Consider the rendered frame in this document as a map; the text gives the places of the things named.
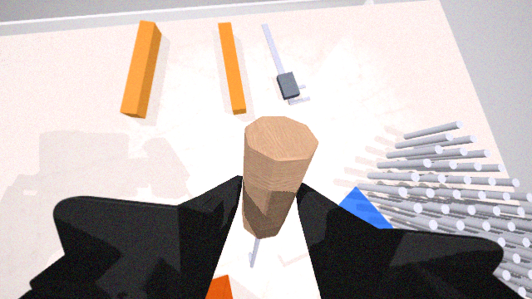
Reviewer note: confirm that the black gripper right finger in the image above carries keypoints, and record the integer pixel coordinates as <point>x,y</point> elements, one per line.
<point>353,259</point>

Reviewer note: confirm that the orange flat bar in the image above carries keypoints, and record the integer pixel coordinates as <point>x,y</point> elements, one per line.
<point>232,68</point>
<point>139,80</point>

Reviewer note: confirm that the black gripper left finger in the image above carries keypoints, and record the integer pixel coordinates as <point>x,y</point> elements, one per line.
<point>190,236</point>

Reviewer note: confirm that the blue flat strip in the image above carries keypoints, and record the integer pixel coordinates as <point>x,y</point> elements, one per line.
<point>358,204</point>

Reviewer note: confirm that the wooden-handled tool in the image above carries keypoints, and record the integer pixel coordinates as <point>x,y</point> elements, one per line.
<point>277,153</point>

